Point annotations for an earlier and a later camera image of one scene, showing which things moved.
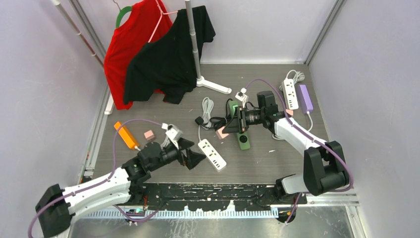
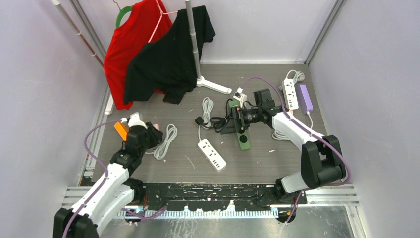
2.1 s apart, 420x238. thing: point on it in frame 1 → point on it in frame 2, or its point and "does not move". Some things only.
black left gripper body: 172,152 → 149,141
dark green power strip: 242,136 does not move
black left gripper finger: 193,158 → 158,136
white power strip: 289,90 does not move
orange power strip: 127,136 does not move
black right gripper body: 254,116 does not move
